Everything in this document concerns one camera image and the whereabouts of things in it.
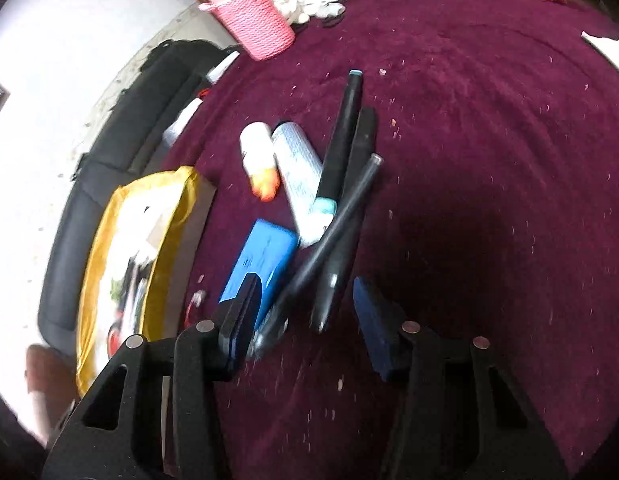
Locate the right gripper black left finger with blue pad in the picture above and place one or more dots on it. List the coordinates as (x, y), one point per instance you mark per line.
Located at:
(115, 432)

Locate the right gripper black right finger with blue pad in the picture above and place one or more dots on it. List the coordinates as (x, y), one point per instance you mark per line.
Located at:
(460, 413)

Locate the person's left hand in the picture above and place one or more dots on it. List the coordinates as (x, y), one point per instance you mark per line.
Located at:
(52, 389)

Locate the black gel pen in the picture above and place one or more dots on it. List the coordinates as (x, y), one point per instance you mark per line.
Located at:
(272, 329)

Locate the yellow taped cardboard box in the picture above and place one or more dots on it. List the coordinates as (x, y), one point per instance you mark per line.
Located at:
(139, 265)

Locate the blue battery pack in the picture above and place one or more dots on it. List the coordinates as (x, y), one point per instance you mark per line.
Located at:
(267, 252)

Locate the maroon velvet tablecloth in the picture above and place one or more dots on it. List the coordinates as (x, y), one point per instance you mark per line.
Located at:
(496, 210)

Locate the clear blue tube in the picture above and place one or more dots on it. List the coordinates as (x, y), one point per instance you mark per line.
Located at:
(300, 169)

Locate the white bottle orange cap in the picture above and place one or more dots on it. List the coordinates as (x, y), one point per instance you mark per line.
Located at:
(259, 162)

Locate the white packet on sofa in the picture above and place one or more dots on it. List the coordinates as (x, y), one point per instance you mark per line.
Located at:
(172, 133)

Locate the white folded paper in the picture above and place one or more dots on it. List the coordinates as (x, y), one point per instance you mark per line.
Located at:
(607, 47)

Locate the pink woven cup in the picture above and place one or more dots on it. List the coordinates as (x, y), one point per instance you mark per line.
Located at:
(257, 25)

